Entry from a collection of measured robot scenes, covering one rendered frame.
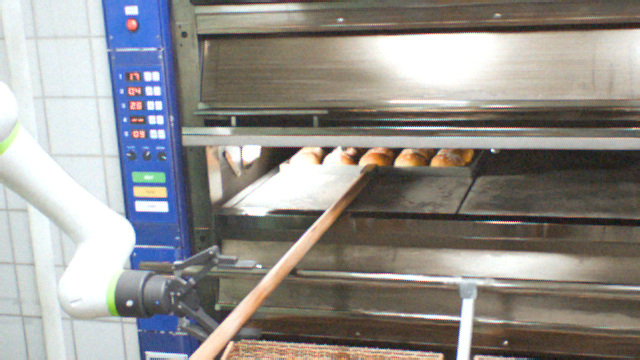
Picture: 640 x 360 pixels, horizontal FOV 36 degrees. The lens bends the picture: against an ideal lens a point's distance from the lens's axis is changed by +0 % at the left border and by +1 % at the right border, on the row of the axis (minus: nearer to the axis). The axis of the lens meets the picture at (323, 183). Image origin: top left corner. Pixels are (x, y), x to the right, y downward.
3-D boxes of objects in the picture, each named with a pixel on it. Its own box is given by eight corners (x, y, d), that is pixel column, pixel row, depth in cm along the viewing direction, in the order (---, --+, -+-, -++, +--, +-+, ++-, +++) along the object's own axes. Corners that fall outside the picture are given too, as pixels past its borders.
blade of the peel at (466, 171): (470, 176, 269) (470, 166, 269) (280, 173, 284) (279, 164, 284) (485, 147, 303) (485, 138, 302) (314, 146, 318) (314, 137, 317)
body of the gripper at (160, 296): (158, 267, 192) (202, 269, 189) (162, 308, 194) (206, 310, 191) (141, 281, 185) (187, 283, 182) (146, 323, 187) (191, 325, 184)
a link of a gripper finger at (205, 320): (179, 301, 186) (175, 306, 186) (224, 340, 185) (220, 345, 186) (188, 294, 190) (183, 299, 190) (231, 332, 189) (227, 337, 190)
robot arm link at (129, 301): (114, 326, 187) (109, 281, 185) (141, 304, 198) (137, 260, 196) (143, 328, 185) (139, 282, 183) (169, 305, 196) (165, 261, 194)
